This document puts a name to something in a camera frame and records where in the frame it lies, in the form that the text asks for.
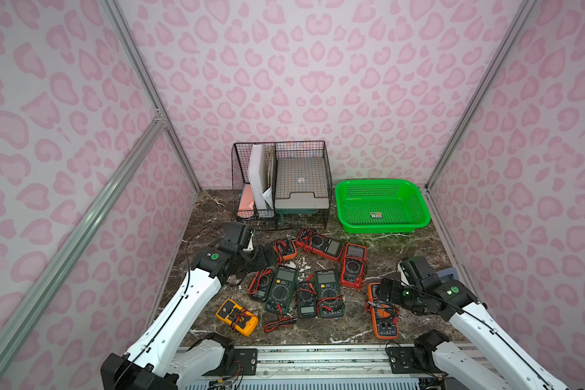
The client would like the red wide multimeter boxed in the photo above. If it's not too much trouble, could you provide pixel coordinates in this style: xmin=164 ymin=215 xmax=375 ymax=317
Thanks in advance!
xmin=296 ymin=228 xmax=344 ymax=261

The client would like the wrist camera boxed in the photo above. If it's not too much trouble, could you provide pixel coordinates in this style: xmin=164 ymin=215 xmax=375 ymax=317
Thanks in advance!
xmin=219 ymin=222 xmax=254 ymax=253
xmin=399 ymin=256 xmax=441 ymax=291

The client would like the orange multimeter tall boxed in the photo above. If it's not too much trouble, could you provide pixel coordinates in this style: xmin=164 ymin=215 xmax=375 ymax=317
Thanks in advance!
xmin=366 ymin=283 xmax=400 ymax=341

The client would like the yellow multimeter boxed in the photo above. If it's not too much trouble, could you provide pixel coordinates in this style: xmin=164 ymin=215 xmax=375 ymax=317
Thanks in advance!
xmin=215 ymin=299 xmax=258 ymax=337

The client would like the small dark multimeter left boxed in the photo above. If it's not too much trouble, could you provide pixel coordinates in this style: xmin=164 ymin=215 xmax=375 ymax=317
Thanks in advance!
xmin=248 ymin=268 xmax=273 ymax=302

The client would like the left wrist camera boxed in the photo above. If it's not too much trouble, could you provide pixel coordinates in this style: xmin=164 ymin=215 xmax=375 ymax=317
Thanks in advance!
xmin=219 ymin=222 xmax=254 ymax=253

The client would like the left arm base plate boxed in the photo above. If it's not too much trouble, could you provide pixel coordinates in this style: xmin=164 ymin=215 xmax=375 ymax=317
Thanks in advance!
xmin=205 ymin=347 xmax=258 ymax=377

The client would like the small dark multimeter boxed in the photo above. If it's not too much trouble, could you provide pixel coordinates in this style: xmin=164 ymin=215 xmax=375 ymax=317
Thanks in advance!
xmin=296 ymin=281 xmax=317 ymax=319
xmin=248 ymin=268 xmax=273 ymax=302

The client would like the pink notebook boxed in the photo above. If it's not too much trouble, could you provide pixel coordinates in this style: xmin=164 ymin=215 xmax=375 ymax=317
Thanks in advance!
xmin=237 ymin=185 xmax=254 ymax=219

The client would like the green plastic basket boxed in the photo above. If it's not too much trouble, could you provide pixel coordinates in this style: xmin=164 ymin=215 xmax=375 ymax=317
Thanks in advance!
xmin=335 ymin=179 xmax=431 ymax=234

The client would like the black wire desk organizer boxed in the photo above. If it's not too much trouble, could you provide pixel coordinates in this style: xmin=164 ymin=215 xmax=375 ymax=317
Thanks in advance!
xmin=231 ymin=141 xmax=333 ymax=231

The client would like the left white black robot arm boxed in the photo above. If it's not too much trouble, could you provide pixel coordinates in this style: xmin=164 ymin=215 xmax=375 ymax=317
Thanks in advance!
xmin=101 ymin=222 xmax=279 ymax=389

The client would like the small dark multimeter centre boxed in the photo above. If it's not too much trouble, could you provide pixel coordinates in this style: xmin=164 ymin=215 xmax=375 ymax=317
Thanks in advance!
xmin=296 ymin=281 xmax=317 ymax=319

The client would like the white upright folder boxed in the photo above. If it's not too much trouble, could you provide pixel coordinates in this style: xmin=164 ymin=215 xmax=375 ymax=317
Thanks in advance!
xmin=248 ymin=144 xmax=275 ymax=219

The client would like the aluminium front rail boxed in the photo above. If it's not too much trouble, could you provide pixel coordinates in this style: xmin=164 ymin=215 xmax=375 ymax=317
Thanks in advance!
xmin=111 ymin=343 xmax=542 ymax=390

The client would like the green multimeter right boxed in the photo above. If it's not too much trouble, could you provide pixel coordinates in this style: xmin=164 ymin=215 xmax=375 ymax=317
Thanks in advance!
xmin=315 ymin=270 xmax=345 ymax=319

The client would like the large green multimeter left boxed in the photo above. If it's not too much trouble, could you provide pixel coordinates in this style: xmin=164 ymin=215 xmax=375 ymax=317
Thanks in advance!
xmin=265 ymin=266 xmax=298 ymax=315

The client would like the red small Delixi multimeter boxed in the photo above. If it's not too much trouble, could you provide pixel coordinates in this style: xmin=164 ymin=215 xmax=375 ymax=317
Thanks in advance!
xmin=340 ymin=243 xmax=367 ymax=289

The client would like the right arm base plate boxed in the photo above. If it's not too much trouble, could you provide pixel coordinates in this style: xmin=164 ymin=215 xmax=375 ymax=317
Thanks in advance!
xmin=385 ymin=344 xmax=434 ymax=375

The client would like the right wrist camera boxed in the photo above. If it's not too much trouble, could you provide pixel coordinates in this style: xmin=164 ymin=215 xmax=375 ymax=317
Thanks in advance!
xmin=399 ymin=256 xmax=441 ymax=291

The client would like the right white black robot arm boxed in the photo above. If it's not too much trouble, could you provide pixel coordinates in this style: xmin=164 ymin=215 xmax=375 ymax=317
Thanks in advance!
xmin=367 ymin=257 xmax=567 ymax=389

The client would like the orange wide multimeter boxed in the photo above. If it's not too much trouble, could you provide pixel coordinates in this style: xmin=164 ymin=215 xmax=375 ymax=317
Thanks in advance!
xmin=274 ymin=240 xmax=297 ymax=265

